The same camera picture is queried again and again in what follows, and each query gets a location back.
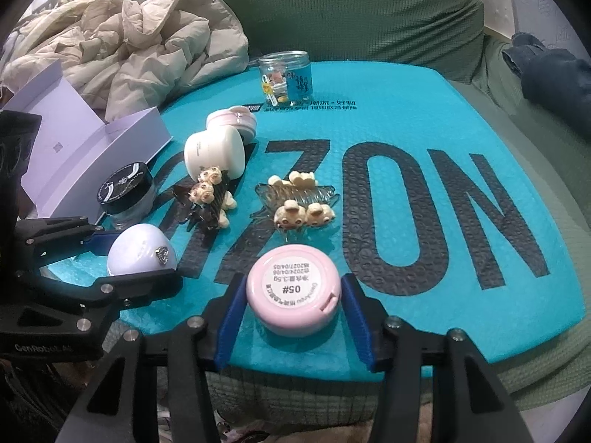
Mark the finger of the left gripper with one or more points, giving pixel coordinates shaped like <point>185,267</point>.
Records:
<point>49,240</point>
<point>53,301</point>

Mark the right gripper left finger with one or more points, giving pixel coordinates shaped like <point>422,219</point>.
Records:
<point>119,403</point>

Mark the white egg-shaped case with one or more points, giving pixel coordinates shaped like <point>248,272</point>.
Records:
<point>140,248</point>

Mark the black lid glass jar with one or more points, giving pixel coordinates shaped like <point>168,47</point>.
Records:
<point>127,195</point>

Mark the dark brown bear hair claw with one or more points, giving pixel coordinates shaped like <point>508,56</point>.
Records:
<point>205,203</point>

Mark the pink round compact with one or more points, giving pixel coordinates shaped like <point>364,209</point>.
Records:
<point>294,290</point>

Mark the cream white jar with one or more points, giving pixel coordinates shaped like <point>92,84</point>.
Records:
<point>221,147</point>

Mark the clear bear hair claw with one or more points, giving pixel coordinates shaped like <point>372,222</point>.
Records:
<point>296,203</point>

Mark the pink lidded bowl container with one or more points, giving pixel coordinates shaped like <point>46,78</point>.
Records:
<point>239,117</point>

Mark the lavender gift box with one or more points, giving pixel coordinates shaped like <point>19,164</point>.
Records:
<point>74,150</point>

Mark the beige puffer jacket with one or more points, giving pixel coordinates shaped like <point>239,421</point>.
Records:
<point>123,56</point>

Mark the teal bubble mailer mat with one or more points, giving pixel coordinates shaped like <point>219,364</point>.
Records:
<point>436,216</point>

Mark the glass jar with trinkets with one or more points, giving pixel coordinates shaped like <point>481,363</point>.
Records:
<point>286,78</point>

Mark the dark blue garment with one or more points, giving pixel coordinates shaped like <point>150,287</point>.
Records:
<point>553,78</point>

